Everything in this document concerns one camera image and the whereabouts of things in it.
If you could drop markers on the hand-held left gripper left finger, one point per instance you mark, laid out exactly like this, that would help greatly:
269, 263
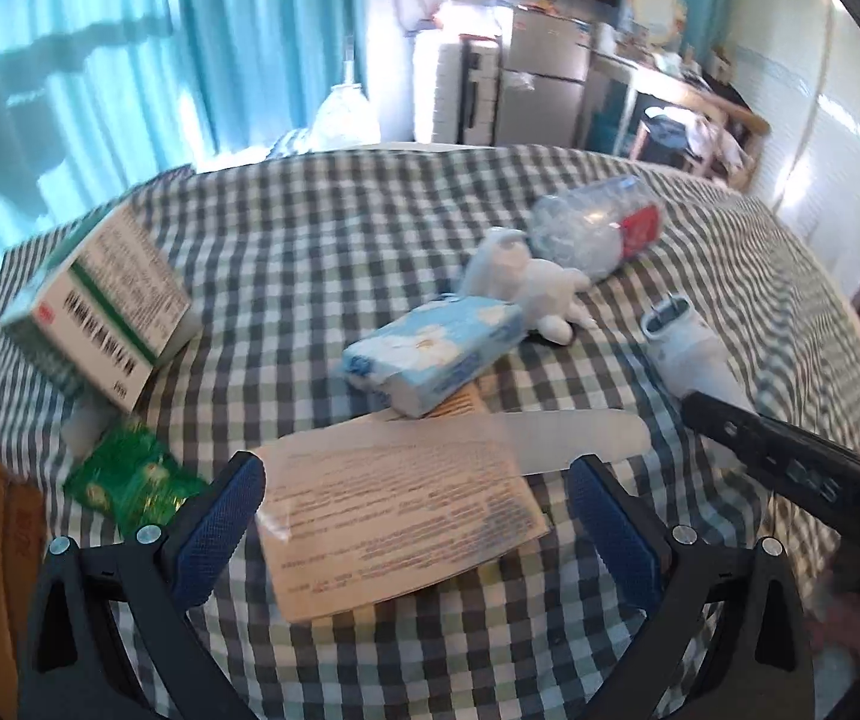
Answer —
220, 532

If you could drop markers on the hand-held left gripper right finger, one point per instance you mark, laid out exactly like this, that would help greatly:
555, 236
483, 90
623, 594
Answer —
617, 532

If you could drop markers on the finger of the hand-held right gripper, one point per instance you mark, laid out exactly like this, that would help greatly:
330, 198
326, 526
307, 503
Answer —
730, 431

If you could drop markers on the brown paper box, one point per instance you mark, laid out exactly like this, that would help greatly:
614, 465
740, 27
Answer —
392, 510

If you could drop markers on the clear floss pick box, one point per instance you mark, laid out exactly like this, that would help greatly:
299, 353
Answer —
580, 229

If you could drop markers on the translucent plastic strip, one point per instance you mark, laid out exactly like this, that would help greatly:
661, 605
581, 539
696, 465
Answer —
587, 439

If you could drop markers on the green snack packet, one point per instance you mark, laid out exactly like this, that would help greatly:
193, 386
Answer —
129, 484

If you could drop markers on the white plush toy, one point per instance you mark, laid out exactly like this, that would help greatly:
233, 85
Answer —
550, 292

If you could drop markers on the green medicine box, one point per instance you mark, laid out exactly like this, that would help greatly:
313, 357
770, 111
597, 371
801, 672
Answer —
99, 300

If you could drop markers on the small blue tissue pack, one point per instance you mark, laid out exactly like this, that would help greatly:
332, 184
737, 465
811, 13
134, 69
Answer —
430, 349

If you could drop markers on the white draped cloth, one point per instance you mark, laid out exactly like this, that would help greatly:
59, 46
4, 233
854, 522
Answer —
718, 142

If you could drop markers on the dark blue clothing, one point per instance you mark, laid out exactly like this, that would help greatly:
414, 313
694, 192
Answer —
662, 135

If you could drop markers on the checked cloth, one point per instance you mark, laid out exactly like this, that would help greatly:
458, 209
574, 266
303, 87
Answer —
325, 240

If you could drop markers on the wooden desk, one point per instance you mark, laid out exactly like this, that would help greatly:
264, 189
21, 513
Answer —
670, 82

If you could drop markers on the grey fridge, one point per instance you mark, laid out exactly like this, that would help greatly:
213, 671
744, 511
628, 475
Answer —
542, 75

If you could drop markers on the round white mirror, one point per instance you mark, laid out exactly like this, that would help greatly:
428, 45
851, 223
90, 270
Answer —
658, 4

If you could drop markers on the clear plastic bag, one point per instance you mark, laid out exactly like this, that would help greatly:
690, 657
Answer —
343, 116

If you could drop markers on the white suitcase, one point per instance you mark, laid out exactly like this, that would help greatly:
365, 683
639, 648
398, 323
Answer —
437, 90

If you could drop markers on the teal curtain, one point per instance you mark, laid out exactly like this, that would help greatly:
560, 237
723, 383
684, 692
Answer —
99, 52

